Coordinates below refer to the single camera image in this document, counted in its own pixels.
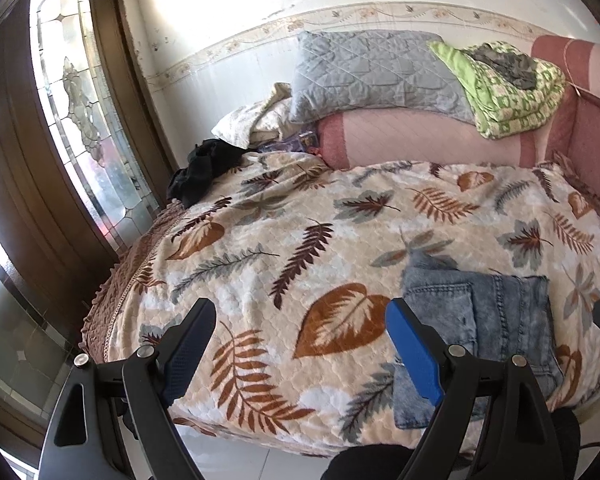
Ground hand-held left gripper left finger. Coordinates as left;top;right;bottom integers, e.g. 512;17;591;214
39;297;217;480

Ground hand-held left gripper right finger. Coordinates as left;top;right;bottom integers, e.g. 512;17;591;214
385;297;553;480

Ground blue denim pants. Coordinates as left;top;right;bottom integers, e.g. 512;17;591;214
392;250;566;431

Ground brown fringed bedspread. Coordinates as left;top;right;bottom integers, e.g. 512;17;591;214
77;200;191;366

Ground dark cloth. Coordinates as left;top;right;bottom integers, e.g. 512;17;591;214
325;407;581;480

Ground leaf print blanket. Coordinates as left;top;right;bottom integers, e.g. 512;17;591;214
102;152;600;458

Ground frosted glass side window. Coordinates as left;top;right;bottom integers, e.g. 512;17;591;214
0;260;81;411

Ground black crumpled cloth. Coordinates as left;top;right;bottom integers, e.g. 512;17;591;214
166;138;246;208

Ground pink sofa back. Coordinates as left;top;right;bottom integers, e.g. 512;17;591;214
315;35;600;196

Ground green patterned folded blanket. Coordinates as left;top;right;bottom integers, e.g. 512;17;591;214
427;40;567;141

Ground white crumpled pillow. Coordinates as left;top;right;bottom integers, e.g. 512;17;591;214
211;82;293;151

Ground wooden door with stained glass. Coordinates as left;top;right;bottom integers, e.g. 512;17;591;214
0;0;181;461

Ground dark grey crumpled garment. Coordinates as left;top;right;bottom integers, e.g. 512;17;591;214
467;44;538;90

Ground grey quilted pillow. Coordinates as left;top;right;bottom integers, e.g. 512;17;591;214
287;30;486;126

